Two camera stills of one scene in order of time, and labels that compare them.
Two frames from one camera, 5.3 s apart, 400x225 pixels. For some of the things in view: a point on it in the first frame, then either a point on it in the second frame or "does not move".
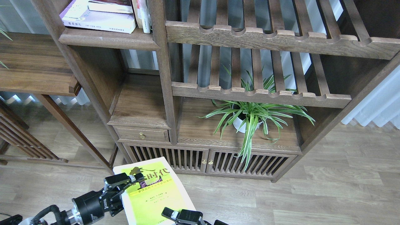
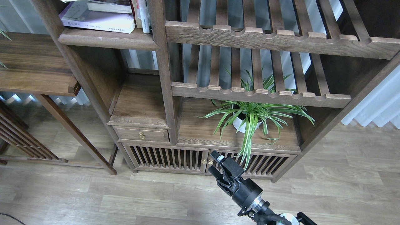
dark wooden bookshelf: x=238 y=88 does not move
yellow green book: x=143 y=204 to x=66 y=1
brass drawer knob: x=142 y=135 does not move
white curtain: x=382 y=106 does not move
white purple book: x=78 y=15 does not move
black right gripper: x=185 y=217 to x=247 y=192
